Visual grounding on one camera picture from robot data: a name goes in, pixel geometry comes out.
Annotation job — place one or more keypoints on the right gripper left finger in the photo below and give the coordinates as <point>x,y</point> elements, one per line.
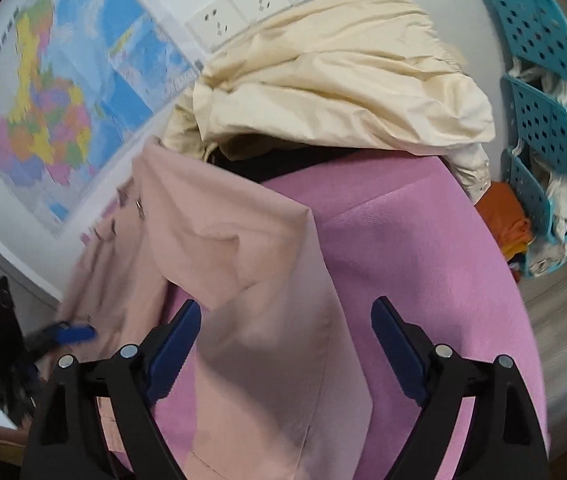
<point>134,379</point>

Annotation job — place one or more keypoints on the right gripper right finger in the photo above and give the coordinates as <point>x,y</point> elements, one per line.
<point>432,375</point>

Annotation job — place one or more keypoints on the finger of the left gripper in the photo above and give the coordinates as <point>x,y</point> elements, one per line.
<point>57,335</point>

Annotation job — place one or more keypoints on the dusty pink coat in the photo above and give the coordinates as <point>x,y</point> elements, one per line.
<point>273,388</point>

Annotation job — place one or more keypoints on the pink daisy bed sheet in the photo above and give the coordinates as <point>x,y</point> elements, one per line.
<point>400,227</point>

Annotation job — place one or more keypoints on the orange cloth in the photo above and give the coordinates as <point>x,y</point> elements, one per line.
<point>506,219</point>

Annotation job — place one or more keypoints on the black garment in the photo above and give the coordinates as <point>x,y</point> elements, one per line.
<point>278,162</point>

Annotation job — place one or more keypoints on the cream jacket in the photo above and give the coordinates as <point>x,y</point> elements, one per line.
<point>341,73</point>

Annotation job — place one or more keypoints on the blue plastic storage rack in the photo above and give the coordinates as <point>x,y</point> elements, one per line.
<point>535,37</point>

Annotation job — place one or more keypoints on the colourful wall map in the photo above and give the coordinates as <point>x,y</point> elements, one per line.
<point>78,80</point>

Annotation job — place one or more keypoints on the white wall socket panel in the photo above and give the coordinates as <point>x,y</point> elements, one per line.
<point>224,20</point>

